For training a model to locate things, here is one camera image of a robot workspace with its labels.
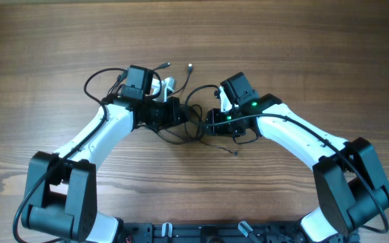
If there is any thin black micro-USB cable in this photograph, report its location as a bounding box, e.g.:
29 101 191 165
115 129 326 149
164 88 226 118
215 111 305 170
142 63 239 157

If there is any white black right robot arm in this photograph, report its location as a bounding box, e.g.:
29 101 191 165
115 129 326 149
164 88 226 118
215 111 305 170
205 72 389 242

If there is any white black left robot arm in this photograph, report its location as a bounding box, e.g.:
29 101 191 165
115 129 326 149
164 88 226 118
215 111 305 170
12 65 186 242

